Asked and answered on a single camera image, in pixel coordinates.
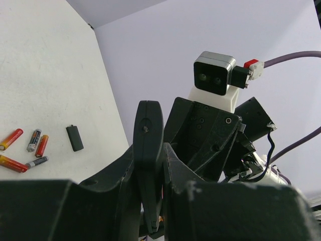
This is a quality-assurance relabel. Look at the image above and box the black battery cover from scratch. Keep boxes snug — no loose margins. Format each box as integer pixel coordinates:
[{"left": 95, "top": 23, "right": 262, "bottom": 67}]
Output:
[{"left": 66, "top": 125, "right": 84, "bottom": 152}]

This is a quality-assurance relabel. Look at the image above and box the red orange battery right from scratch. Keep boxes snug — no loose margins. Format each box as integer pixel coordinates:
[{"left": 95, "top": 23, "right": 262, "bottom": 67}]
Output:
[{"left": 35, "top": 135, "right": 49, "bottom": 158}]

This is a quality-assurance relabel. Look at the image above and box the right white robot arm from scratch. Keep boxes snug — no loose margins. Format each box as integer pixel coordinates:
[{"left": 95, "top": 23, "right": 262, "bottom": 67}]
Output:
[{"left": 164, "top": 97, "right": 290, "bottom": 185}]

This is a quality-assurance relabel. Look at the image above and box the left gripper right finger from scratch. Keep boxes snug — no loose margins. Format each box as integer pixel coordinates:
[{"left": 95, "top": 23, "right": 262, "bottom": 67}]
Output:
[{"left": 164, "top": 144, "right": 320, "bottom": 240}]

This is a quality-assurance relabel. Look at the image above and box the red battery middle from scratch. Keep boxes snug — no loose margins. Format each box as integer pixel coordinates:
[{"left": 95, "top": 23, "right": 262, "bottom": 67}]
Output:
[{"left": 0, "top": 129, "right": 24, "bottom": 151}]

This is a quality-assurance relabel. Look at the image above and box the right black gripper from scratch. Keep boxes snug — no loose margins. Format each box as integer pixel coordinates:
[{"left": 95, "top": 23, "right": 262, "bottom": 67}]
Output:
[{"left": 164, "top": 97, "right": 242, "bottom": 181}]

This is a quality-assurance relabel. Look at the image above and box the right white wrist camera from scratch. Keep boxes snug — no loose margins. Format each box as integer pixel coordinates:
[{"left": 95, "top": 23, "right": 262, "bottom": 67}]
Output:
[{"left": 188, "top": 51, "right": 264, "bottom": 113}]

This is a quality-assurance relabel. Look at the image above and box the black battery lying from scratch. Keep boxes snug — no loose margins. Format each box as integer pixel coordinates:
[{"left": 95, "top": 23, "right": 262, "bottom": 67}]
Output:
[{"left": 26, "top": 156, "right": 49, "bottom": 169}]

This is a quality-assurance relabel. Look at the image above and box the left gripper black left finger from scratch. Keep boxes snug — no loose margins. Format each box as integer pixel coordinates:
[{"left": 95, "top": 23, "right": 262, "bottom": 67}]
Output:
[{"left": 1, "top": 149, "right": 140, "bottom": 240}]

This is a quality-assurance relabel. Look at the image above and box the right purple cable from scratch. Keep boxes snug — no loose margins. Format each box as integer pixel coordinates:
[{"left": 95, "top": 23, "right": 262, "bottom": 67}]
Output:
[{"left": 263, "top": 50, "right": 321, "bottom": 164}]

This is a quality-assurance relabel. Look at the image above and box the black battery upright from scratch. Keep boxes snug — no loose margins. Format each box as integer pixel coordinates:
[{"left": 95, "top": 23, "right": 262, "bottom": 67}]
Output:
[{"left": 27, "top": 129, "right": 42, "bottom": 152}]

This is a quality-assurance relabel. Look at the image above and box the red battery lower left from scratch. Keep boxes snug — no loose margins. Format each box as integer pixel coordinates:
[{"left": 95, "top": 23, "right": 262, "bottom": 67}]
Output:
[{"left": 0, "top": 155, "right": 28, "bottom": 173}]

